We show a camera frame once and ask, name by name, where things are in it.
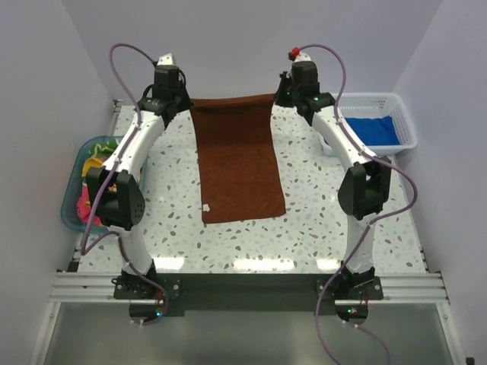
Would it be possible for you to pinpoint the blue towel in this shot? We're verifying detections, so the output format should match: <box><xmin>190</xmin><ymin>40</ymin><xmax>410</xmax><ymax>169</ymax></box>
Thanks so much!
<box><xmin>345</xmin><ymin>116</ymin><xmax>400</xmax><ymax>146</ymax></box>

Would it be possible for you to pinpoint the brown towel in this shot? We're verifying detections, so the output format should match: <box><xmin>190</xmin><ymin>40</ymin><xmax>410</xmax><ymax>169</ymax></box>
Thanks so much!
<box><xmin>190</xmin><ymin>94</ymin><xmax>286</xmax><ymax>224</ymax></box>

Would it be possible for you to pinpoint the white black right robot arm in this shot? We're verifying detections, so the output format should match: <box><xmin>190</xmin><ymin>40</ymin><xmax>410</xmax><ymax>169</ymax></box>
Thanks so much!
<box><xmin>275</xmin><ymin>60</ymin><xmax>391</xmax><ymax>299</ymax></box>

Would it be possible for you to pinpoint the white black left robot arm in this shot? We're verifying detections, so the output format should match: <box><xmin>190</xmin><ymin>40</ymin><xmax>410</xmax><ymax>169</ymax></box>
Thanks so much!
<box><xmin>85</xmin><ymin>64</ymin><xmax>192</xmax><ymax>299</ymax></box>

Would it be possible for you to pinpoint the white plastic mesh basket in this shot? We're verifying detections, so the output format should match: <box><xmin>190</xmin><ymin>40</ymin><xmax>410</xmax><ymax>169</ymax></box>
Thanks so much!
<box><xmin>339</xmin><ymin>93</ymin><xmax>418</xmax><ymax>156</ymax></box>

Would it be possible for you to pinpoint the green patterned towel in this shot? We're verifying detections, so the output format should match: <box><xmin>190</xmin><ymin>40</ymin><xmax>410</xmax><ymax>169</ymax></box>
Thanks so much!
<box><xmin>89</xmin><ymin>138</ymin><xmax>120</xmax><ymax>157</ymax></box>

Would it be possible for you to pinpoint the teal plastic bin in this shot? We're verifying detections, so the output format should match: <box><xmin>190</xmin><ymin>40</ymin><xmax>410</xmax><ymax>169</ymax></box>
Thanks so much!
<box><xmin>61</xmin><ymin>135</ymin><xmax>147</xmax><ymax>234</ymax></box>

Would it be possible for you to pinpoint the pink towel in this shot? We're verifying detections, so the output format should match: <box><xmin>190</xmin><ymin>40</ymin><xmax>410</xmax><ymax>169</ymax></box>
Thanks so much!
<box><xmin>76</xmin><ymin>185</ymin><xmax>91</xmax><ymax>223</ymax></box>

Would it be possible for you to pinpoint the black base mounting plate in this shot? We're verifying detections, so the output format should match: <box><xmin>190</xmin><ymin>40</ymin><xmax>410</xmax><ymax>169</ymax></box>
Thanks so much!
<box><xmin>113</xmin><ymin>272</ymin><xmax>384</xmax><ymax>319</ymax></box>

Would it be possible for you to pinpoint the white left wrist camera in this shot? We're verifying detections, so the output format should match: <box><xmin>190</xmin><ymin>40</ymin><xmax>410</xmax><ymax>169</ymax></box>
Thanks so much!
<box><xmin>156</xmin><ymin>53</ymin><xmax>177</xmax><ymax>66</ymax></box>

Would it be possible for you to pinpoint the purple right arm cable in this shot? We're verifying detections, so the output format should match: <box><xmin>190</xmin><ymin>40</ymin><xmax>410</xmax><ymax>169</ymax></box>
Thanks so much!
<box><xmin>298</xmin><ymin>43</ymin><xmax>419</xmax><ymax>365</ymax></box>

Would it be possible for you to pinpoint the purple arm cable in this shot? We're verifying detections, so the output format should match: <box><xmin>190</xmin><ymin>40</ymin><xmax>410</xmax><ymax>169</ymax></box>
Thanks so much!
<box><xmin>298</xmin><ymin>43</ymin><xmax>419</xmax><ymax>365</ymax></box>
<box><xmin>80</xmin><ymin>43</ymin><xmax>170</xmax><ymax>326</ymax></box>

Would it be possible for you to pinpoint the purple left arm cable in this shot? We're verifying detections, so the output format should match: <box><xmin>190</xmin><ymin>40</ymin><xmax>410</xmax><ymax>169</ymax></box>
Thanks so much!
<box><xmin>80</xmin><ymin>43</ymin><xmax>170</xmax><ymax>326</ymax></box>

